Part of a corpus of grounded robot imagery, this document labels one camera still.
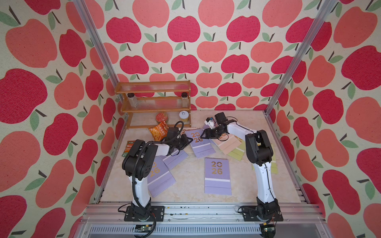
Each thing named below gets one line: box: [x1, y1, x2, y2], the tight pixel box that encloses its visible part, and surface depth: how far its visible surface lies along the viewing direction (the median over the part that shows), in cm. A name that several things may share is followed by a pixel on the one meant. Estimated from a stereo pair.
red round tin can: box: [155, 112, 169, 123], surface depth 114 cm
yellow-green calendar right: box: [270, 154, 278, 175], surface depth 92 cm
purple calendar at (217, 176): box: [204, 157, 232, 196], surface depth 89 cm
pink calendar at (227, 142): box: [210, 133, 242, 156], surface depth 100 cm
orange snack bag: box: [148, 120, 169, 142], surface depth 104 cm
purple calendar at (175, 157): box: [159, 148, 190, 171], surface depth 95 cm
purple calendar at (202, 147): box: [185, 128, 216, 159], surface depth 100 cm
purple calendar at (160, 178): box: [147, 155, 177, 198], surface depth 87 cm
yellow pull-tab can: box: [178, 110, 190, 123], surface depth 113 cm
